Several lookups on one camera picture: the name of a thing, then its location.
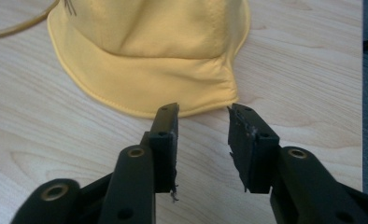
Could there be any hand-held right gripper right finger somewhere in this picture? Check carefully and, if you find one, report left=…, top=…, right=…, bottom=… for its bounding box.
left=227, top=103, right=281, bottom=194

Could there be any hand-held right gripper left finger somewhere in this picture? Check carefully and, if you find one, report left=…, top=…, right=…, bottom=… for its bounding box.
left=140, top=102, right=180, bottom=203

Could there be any yellow bucket hat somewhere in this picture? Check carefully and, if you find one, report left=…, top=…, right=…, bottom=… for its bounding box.
left=47, top=0, right=251, bottom=119

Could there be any yellow hat string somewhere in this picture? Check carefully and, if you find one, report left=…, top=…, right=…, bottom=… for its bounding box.
left=0, top=0, right=61, bottom=41

